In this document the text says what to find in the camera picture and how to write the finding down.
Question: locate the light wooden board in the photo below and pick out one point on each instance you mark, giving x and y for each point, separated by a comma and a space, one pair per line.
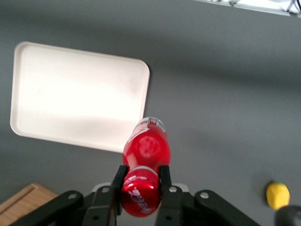
26, 200

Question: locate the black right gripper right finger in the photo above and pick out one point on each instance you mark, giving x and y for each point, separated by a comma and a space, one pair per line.
174, 209

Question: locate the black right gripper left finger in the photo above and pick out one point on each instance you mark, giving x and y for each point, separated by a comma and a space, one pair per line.
103, 207

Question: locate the black round object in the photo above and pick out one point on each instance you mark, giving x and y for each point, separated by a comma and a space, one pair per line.
290, 216

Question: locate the yellow lemon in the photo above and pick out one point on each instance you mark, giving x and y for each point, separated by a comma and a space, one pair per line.
278, 194

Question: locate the white rectangular plastic tray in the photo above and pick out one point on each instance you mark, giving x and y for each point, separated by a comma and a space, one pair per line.
77, 94

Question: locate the aluminium frame rail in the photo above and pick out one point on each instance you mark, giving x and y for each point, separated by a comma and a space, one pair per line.
258, 7

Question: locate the red coke bottle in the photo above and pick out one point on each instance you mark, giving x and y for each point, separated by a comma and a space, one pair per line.
145, 148

